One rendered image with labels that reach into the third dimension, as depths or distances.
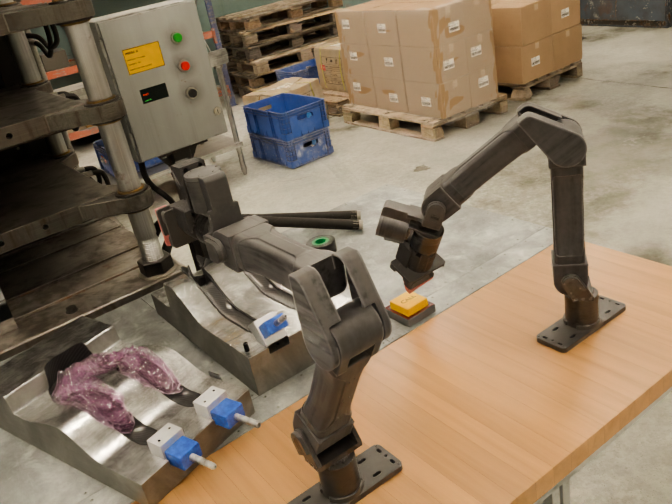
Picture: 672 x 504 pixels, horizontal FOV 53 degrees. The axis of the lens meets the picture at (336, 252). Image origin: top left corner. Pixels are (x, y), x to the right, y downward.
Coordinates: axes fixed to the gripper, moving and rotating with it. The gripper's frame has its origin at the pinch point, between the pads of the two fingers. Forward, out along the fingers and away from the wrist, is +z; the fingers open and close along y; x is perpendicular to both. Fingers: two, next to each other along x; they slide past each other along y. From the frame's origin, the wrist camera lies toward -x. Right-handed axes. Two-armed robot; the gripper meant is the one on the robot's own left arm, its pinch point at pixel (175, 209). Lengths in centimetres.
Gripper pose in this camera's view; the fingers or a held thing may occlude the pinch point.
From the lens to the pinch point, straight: 123.2
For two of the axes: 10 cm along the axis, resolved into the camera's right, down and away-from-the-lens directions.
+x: 1.9, 8.9, 4.1
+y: -7.9, 3.9, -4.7
